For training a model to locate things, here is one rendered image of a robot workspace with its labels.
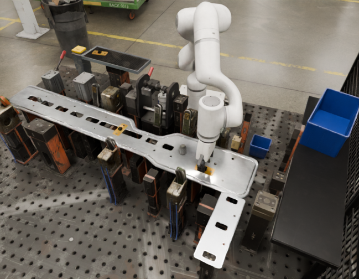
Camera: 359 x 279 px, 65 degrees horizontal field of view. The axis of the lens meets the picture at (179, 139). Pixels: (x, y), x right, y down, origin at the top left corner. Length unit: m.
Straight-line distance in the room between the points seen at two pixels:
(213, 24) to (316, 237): 0.81
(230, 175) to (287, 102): 2.28
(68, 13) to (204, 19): 3.01
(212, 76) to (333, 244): 0.70
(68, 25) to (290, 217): 3.49
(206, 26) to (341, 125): 0.85
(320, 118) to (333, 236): 0.63
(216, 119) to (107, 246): 0.78
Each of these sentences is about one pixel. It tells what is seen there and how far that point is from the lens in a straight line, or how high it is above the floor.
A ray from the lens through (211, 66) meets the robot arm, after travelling 0.99.
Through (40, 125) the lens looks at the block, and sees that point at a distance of 1.51.
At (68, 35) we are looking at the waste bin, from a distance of 4.06.
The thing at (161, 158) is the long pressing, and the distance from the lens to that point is 1.25.
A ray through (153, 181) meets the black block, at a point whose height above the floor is 0.98.
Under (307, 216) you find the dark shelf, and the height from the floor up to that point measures 1.03.
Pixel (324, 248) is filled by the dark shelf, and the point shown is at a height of 1.03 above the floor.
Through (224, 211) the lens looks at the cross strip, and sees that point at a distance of 1.10.
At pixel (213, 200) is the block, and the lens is 1.15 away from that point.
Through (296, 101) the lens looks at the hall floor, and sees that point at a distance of 3.44.
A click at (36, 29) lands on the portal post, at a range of 5.12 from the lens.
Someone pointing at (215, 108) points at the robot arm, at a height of 1.36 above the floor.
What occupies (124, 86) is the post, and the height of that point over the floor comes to 1.10.
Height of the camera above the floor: 1.94
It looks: 45 degrees down
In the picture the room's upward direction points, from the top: straight up
